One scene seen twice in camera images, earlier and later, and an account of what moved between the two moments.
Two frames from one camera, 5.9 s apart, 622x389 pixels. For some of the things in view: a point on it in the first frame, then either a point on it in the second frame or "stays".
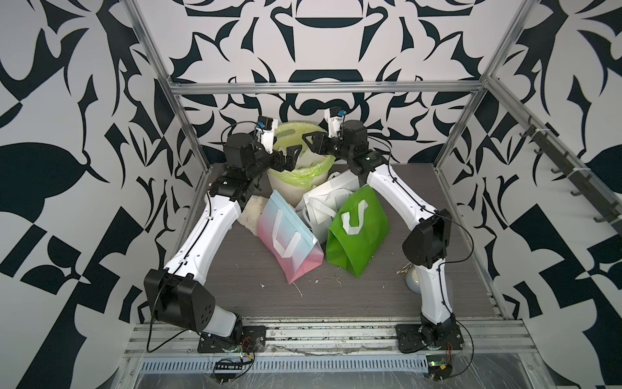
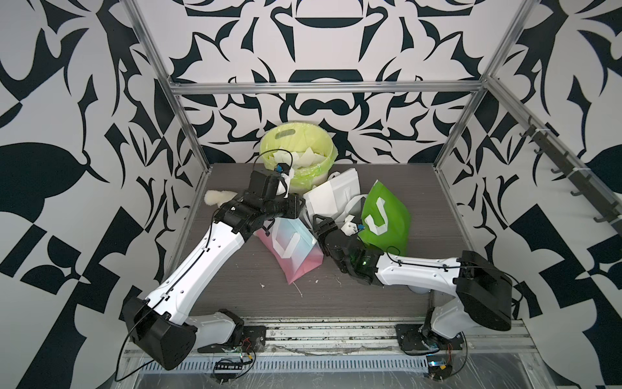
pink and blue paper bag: (292, 248) stays
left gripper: (289, 161) to (293, 209)
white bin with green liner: (310, 169) stays
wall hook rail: (575, 177) stays
